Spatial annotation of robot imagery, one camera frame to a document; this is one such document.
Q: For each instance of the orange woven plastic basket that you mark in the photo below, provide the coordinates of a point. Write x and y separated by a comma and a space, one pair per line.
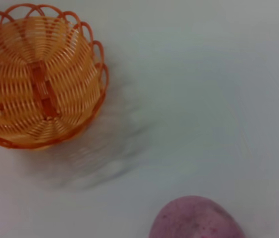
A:
35, 81

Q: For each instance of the pink peach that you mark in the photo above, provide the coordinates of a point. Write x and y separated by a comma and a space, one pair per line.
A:
196, 220

